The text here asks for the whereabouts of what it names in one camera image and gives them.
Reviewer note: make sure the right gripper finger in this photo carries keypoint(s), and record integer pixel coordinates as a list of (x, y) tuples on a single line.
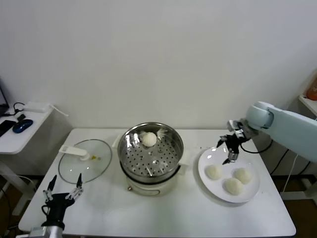
[(232, 156), (223, 138)]

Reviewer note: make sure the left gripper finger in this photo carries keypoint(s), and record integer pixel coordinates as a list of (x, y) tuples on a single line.
[(79, 181), (52, 184)]

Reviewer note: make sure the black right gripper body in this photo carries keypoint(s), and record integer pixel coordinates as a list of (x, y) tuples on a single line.
[(234, 143)]

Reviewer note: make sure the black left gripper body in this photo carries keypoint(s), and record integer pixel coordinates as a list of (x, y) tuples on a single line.
[(58, 205)]

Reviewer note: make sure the white steamed baozi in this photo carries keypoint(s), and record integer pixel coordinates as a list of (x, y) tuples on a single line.
[(242, 175), (148, 139), (233, 186), (214, 171)]

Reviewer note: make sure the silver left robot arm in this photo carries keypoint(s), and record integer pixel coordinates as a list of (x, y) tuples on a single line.
[(47, 231)]

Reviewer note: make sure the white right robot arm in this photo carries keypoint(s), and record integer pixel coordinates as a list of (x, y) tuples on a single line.
[(292, 129)]

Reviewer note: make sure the stainless steel steamer basket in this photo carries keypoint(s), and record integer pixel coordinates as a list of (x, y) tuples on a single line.
[(161, 158)]

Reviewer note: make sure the white round plate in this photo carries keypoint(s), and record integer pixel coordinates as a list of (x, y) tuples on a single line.
[(215, 191)]

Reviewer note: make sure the white side table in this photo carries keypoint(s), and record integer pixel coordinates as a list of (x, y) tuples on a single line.
[(309, 104), (24, 138)]

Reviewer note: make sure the blue computer mouse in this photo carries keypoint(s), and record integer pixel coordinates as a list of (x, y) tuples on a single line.
[(22, 126)]

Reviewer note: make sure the white electric cooker base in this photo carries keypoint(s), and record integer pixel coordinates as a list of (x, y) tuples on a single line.
[(146, 189)]

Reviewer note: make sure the small black dongle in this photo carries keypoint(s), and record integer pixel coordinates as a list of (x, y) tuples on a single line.
[(21, 117)]

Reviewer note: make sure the white rectangular box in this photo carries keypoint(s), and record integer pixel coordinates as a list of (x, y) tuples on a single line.
[(36, 107)]

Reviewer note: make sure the black laptop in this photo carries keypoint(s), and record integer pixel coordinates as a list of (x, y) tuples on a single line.
[(3, 109)]

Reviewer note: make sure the orange bag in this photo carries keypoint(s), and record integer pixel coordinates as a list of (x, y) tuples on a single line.
[(312, 91)]

